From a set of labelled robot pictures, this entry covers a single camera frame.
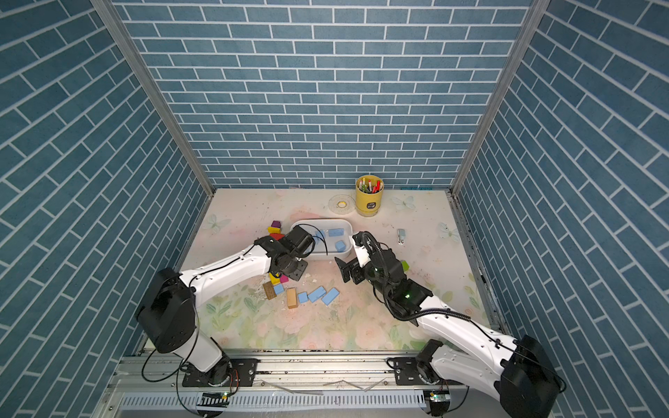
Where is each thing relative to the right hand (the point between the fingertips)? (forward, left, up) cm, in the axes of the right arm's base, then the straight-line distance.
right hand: (352, 251), depth 77 cm
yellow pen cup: (+35, -5, -9) cm, 36 cm away
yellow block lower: (-2, +28, -19) cm, 33 cm away
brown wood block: (-6, +28, -19) cm, 35 cm away
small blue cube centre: (-8, +16, -19) cm, 26 cm away
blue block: (+21, +7, -19) cm, 29 cm away
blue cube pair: (+13, +5, -18) cm, 23 cm away
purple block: (+22, +33, -18) cm, 44 cm away
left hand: (0, +17, -12) cm, 21 cm away
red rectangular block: (+17, +32, -20) cm, 41 cm away
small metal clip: (+20, -18, -16) cm, 32 cm away
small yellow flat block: (+19, +33, -19) cm, 43 cm away
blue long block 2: (-6, +7, -20) cm, 22 cm away
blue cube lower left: (-5, +25, -19) cm, 32 cm away
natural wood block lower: (-9, +19, -18) cm, 28 cm away
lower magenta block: (-2, +24, -18) cm, 30 cm away
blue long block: (-6, +11, -19) cm, 23 cm away
